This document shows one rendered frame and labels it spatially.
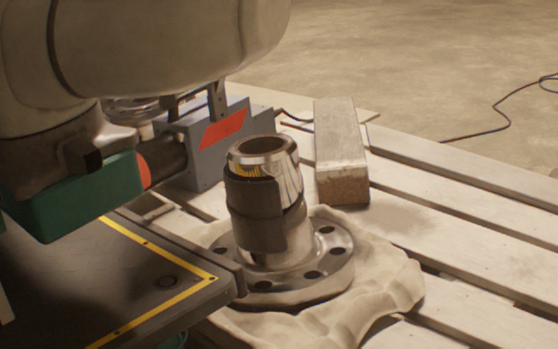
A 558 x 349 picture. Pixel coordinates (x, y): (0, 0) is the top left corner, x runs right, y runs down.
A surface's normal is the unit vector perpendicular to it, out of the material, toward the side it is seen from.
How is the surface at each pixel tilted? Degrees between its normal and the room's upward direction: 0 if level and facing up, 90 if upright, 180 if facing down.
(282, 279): 0
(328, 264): 0
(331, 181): 90
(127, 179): 90
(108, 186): 90
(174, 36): 101
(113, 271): 0
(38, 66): 98
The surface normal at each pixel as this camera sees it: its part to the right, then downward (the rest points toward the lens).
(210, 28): 0.12, 0.57
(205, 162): 0.78, 0.18
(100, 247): -0.12, -0.90
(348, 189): -0.01, 0.42
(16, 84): -0.19, 0.55
